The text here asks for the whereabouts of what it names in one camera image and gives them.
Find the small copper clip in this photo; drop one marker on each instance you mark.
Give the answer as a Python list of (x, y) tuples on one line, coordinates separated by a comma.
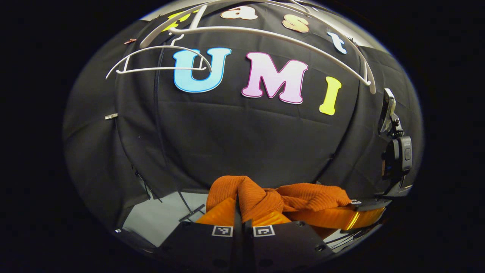
[(130, 40)]

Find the white plastic clothes hanger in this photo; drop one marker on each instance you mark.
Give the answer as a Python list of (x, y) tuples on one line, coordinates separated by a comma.
[(227, 28)]

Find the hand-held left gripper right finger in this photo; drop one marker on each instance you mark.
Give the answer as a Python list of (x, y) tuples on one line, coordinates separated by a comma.
[(288, 246)]

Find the thin white empty hanger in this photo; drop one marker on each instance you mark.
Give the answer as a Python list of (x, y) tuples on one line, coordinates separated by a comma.
[(159, 69)]

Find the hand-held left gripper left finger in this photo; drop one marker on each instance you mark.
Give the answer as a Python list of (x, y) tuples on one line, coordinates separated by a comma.
[(197, 246)]

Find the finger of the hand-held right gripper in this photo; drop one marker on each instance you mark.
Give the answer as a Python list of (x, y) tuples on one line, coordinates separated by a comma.
[(341, 218)]

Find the small silver clip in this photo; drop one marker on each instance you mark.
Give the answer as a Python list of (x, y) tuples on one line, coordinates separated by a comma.
[(111, 116)]

